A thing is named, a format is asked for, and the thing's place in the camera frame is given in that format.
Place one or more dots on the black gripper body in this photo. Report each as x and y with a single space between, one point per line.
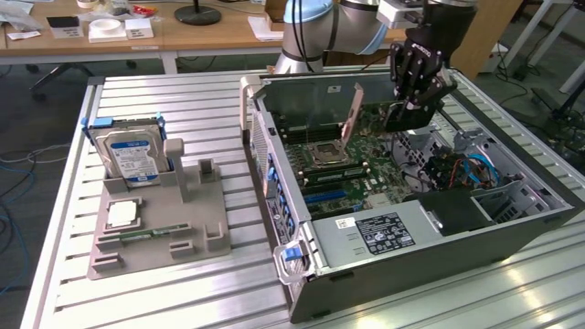
441 31

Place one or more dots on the GPU card with metal bracket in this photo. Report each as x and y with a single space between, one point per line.
411 121

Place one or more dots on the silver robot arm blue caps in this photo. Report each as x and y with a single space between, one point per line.
352 27

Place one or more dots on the metal drive cage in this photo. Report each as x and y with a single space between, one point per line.
420 145

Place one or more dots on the black equipment stand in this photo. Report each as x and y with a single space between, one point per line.
567 103

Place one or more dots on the green motherboard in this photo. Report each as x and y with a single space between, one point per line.
365 164

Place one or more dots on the metal CPU socket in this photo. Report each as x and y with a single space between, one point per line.
327 154

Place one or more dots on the white paper booklet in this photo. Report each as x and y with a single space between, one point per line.
265 29

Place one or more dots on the brown cardboard box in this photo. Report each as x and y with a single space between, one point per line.
273 10

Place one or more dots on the green RAM stick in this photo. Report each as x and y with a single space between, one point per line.
339 173
146 233

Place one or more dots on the silver chipset heat sink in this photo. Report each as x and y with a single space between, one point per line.
379 200

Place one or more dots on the metal disk bay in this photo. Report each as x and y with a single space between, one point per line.
521 198

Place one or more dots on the blue expansion slot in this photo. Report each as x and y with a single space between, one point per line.
327 196

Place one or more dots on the blue slot retention clip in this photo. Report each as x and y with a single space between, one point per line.
273 178
284 212
280 197
289 229

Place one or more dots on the black round lamp base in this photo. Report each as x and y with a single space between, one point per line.
198 16

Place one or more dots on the grey power supply unit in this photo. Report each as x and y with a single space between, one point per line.
339 246

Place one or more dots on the open black PC case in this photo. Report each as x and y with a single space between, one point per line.
411 281

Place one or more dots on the white labelled box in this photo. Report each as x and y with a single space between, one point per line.
138 29

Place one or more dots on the blue case release latch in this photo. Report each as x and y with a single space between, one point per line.
291 255

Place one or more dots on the small red packet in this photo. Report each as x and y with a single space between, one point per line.
143 11

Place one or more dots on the grey parts rack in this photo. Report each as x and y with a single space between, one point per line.
183 209

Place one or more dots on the flat white box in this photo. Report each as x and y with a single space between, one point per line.
107 37

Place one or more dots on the hard disk with blue carrier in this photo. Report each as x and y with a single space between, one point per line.
128 157

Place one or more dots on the large white tape roll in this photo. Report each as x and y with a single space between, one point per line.
106 25

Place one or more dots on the small beige tape roll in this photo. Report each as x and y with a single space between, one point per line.
86 3

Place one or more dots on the black and white box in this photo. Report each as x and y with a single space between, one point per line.
66 27

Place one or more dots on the silver CPU chip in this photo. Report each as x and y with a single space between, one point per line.
122 215

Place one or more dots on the black chair base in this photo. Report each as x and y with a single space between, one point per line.
50 77

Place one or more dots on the wooden desk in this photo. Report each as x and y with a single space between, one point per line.
46 48

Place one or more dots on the white paper card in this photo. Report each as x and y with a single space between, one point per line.
23 35

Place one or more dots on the clear plastic bag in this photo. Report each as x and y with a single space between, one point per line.
18 15

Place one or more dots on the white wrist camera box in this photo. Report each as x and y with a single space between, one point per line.
397 13

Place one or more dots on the white table frame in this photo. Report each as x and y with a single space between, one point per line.
525 32

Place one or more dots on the black plastic air duct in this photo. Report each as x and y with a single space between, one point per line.
452 212

